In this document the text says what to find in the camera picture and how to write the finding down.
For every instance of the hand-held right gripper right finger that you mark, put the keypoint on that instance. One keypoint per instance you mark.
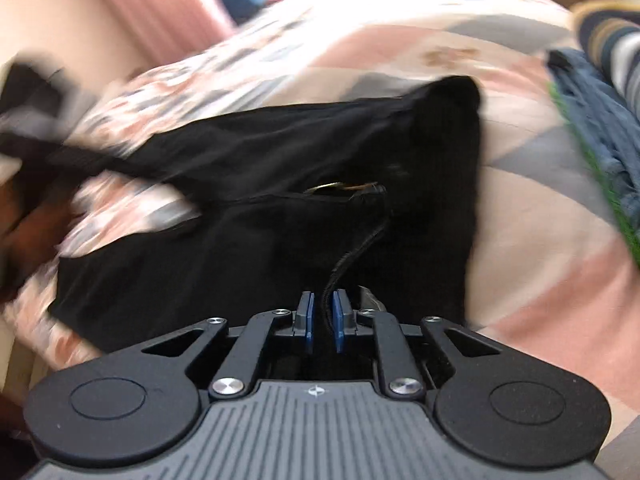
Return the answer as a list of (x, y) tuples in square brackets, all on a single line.
[(340, 320)]

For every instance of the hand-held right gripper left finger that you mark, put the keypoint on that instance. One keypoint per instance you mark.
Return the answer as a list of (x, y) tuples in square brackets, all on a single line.
[(310, 320)]

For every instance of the black pants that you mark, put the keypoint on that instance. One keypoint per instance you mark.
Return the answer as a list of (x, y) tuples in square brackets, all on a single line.
[(250, 245)]

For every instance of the checkered pink grey quilt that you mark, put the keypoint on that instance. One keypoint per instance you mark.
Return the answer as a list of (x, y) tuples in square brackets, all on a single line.
[(525, 240)]

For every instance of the folded green garment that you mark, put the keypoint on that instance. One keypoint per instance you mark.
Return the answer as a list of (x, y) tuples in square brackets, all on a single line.
[(607, 205)]

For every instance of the folded blue garment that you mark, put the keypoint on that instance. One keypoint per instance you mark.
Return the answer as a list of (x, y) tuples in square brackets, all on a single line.
[(595, 115)]

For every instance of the folded striped shirt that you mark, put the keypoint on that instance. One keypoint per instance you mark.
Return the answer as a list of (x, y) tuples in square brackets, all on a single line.
[(610, 45)]

